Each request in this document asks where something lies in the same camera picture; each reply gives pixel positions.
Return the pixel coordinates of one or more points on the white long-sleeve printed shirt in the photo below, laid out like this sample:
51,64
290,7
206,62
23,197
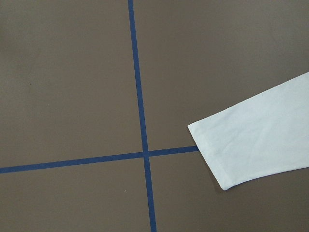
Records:
263,135

